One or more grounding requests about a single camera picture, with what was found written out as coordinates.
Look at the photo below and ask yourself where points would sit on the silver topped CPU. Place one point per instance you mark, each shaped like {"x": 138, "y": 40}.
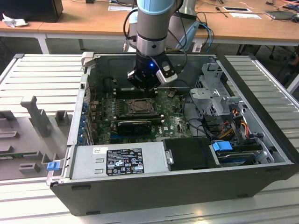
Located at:
{"x": 142, "y": 106}

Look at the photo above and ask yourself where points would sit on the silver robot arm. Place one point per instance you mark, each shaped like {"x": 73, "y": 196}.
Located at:
{"x": 151, "y": 23}

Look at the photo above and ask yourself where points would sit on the RAM slot white clips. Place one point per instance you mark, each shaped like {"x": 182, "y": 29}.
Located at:
{"x": 155, "y": 120}
{"x": 123, "y": 93}
{"x": 155, "y": 116}
{"x": 123, "y": 89}

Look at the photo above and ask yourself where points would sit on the black CPU socket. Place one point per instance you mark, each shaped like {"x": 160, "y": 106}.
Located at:
{"x": 129, "y": 113}

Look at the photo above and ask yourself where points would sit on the blue expansion slot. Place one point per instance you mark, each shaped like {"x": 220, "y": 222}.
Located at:
{"x": 114, "y": 135}

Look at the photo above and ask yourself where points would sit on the round coin cell battery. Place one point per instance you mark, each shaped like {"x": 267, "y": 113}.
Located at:
{"x": 170, "y": 94}

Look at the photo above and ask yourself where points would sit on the green motherboard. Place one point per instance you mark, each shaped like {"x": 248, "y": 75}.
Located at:
{"x": 172, "y": 121}

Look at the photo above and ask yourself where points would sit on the black graphics card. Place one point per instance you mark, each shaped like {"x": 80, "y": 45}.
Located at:
{"x": 133, "y": 128}

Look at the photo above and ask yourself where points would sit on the grey plastic case latch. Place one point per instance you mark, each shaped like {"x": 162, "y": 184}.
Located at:
{"x": 87, "y": 57}

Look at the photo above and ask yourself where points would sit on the grey metal drive cage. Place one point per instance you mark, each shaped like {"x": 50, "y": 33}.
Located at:
{"x": 203, "y": 95}

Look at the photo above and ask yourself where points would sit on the pale blue teach pendant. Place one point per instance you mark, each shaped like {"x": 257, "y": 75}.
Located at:
{"x": 192, "y": 32}

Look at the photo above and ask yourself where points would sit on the white paper sheet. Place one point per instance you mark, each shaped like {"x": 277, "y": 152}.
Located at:
{"x": 119, "y": 8}
{"x": 245, "y": 16}

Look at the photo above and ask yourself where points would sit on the black plastic shroud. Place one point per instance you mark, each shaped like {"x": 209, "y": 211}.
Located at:
{"x": 191, "y": 154}

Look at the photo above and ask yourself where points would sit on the grey power supply unit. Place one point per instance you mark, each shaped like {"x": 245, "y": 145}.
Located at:
{"x": 88, "y": 163}

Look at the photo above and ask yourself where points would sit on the blue disk carrier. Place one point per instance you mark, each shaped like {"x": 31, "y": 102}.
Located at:
{"x": 222, "y": 147}

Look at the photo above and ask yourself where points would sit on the white framed tablet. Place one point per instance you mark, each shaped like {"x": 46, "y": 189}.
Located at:
{"x": 236, "y": 9}

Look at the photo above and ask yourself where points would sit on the open black PC case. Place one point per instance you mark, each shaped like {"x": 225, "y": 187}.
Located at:
{"x": 163, "y": 193}

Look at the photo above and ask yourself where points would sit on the silver hard disk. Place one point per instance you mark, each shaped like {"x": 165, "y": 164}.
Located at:
{"x": 233, "y": 161}

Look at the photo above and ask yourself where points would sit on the blue plastic latch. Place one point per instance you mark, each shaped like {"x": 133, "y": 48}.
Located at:
{"x": 52, "y": 166}

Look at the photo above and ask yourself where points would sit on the grey parts rack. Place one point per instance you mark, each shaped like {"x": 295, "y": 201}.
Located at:
{"x": 30, "y": 140}

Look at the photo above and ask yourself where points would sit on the black computer box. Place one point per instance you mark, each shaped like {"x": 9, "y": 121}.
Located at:
{"x": 30, "y": 10}

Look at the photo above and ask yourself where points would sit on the crumpled white paper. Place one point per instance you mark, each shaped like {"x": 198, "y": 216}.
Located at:
{"x": 14, "y": 21}

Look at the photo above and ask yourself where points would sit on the green RAM stick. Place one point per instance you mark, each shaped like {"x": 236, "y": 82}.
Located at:
{"x": 18, "y": 154}

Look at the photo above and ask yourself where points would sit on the dark notebook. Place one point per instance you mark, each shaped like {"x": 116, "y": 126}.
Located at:
{"x": 280, "y": 15}

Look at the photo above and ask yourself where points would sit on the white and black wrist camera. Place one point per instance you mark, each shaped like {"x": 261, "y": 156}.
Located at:
{"x": 167, "y": 70}

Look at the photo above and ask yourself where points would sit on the wooden desk white frame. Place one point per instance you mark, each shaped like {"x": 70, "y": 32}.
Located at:
{"x": 93, "y": 21}
{"x": 32, "y": 28}

